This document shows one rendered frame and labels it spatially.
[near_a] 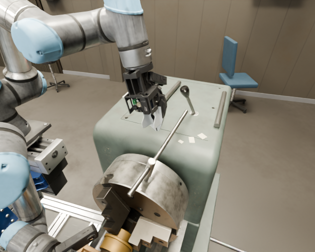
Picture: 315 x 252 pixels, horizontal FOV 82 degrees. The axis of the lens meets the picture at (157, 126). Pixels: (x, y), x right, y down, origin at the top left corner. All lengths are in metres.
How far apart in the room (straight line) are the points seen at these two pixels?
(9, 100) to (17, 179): 0.50
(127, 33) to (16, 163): 0.35
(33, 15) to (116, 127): 0.41
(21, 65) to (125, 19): 0.56
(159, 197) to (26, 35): 0.46
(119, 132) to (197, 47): 3.07
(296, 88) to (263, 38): 1.08
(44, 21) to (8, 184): 0.32
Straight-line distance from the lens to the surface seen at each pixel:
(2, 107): 0.91
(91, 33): 0.48
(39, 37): 0.40
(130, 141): 0.66
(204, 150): 0.61
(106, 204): 0.59
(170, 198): 0.57
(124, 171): 0.57
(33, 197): 0.77
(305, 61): 3.92
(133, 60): 0.45
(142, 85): 0.46
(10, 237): 0.73
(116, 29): 0.45
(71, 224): 1.74
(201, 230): 1.26
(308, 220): 2.30
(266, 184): 2.34
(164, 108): 0.52
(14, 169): 0.46
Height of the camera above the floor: 1.68
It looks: 38 degrees down
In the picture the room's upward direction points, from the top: straight up
